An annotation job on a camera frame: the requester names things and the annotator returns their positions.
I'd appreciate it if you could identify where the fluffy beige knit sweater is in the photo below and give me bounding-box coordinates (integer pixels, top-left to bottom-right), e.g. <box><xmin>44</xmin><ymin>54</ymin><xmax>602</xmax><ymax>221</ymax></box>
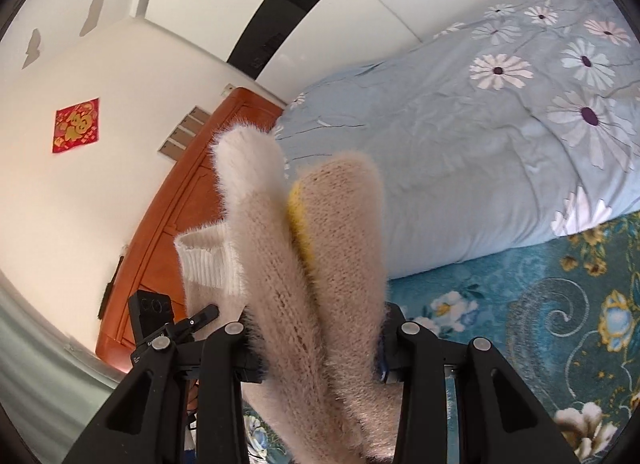
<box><xmin>175</xmin><ymin>125</ymin><xmax>402</xmax><ymax>463</ymax></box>

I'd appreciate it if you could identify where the teal floral bed blanket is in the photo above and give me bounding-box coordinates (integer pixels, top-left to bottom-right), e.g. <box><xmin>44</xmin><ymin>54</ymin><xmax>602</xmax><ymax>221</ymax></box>
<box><xmin>245</xmin><ymin>215</ymin><xmax>639</xmax><ymax>463</ymax></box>

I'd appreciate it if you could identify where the orange wooden headboard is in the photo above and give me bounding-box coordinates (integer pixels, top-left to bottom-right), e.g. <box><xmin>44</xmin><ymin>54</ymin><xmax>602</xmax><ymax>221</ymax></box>
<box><xmin>96</xmin><ymin>87</ymin><xmax>283</xmax><ymax>373</ymax></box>

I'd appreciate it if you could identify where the light blue floral duvet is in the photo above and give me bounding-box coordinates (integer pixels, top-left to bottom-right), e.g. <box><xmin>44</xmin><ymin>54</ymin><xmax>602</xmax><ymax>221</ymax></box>
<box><xmin>274</xmin><ymin>0</ymin><xmax>639</xmax><ymax>278</ymax></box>

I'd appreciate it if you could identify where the red fu wall decoration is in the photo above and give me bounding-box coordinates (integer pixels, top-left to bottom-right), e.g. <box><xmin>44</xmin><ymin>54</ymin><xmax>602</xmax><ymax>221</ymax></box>
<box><xmin>52</xmin><ymin>98</ymin><xmax>100</xmax><ymax>153</ymax></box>

